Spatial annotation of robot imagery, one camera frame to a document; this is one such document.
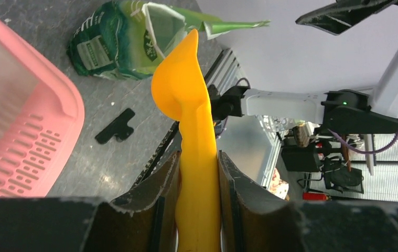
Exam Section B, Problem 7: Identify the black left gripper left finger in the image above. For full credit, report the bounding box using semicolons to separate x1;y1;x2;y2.
0;152;180;251

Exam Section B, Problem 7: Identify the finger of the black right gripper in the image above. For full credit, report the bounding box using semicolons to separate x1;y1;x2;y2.
295;0;398;36

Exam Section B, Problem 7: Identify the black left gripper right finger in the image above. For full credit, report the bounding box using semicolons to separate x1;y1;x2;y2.
218;151;398;251

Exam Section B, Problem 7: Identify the yellow plastic scoop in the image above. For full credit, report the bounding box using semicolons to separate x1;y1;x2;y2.
151;30;221;251

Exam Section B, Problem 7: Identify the green cat litter bag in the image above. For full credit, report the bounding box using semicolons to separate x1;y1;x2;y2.
67;1;269;80

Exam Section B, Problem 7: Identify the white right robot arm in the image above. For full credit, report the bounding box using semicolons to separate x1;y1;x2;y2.
200;1;398;134

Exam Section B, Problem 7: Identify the pink plastic litter box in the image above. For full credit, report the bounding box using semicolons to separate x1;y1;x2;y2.
0;21;85;197

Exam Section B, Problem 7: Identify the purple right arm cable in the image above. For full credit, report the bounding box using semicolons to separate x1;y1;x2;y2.
327;101;398;156

